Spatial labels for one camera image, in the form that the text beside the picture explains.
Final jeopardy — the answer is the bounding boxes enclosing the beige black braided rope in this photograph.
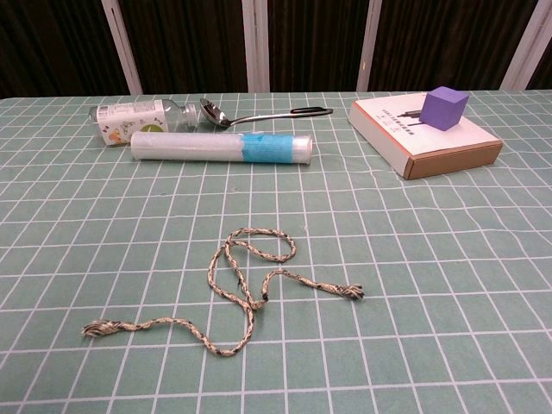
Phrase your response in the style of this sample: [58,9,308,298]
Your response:
[81,227,366,358]

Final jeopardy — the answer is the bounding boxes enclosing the clear tube with blue label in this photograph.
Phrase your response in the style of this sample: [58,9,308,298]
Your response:
[129,131,315,166]

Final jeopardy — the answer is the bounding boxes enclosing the green checked tablecloth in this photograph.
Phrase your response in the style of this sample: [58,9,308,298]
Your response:
[0,89,552,414]

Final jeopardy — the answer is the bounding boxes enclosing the clear plastic bottle with label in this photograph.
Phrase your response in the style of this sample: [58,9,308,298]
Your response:
[88,97,199,147]

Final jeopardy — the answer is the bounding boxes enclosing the white flat cardboard box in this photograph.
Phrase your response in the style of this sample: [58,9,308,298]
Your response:
[348,91,505,181]

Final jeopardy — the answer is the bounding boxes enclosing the black curtain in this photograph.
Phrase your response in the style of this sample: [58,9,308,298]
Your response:
[0,0,552,99]

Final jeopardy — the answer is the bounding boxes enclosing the purple cube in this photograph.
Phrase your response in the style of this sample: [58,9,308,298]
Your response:
[418,85,470,132]

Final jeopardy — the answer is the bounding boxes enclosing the steel ladle with black handle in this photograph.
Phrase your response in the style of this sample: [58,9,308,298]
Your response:
[198,97,335,129]

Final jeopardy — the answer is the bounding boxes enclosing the white frame post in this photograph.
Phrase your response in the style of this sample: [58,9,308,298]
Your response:
[502,0,552,91]
[101,0,144,96]
[355,0,384,92]
[241,0,271,93]

